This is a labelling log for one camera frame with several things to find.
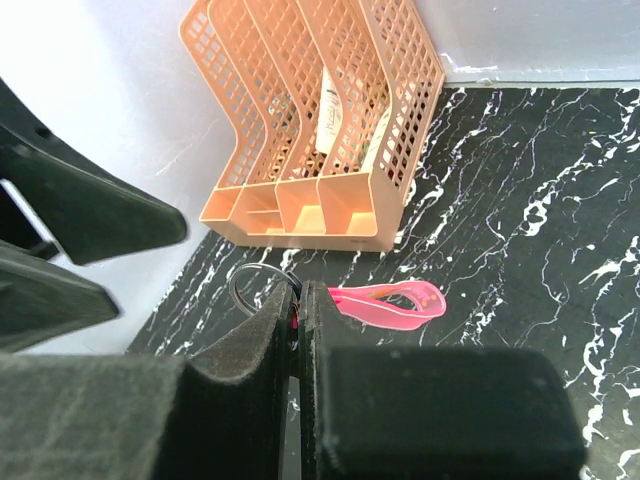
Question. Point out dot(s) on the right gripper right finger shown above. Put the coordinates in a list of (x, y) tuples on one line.
[(427, 413)]

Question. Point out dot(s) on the white packaged card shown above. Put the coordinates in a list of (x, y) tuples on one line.
[(329, 115)]

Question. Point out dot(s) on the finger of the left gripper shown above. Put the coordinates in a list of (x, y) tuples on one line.
[(40, 300), (92, 214)]

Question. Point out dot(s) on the orange perforated file organizer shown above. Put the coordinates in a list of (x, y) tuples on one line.
[(263, 61)]

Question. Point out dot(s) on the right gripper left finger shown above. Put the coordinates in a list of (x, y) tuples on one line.
[(218, 415)]

